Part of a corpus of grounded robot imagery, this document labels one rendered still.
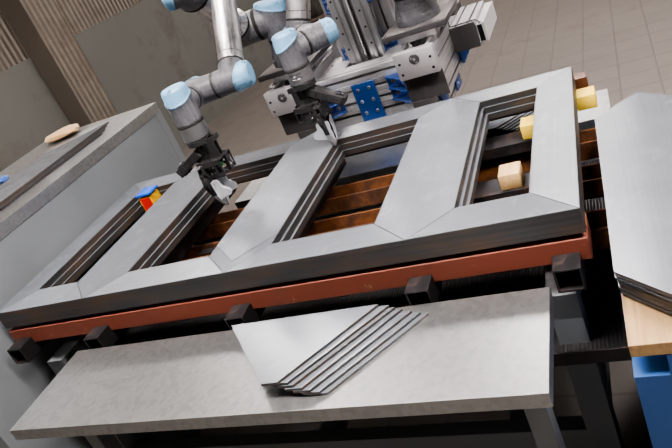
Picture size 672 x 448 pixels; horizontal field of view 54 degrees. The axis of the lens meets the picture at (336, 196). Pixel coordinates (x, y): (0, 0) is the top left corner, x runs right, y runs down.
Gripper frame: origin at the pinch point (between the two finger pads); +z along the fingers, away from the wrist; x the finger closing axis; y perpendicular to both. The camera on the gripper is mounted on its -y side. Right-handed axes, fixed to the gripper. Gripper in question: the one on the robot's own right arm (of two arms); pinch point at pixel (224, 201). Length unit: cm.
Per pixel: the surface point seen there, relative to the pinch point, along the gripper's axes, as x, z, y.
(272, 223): -17.9, 1.0, 23.2
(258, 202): -3.8, 1.0, 12.9
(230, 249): -26.8, 1.1, 14.9
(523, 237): -37, 5, 85
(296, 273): -37, 5, 36
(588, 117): 43, 20, 97
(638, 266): -54, 3, 104
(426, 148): 5, 1, 60
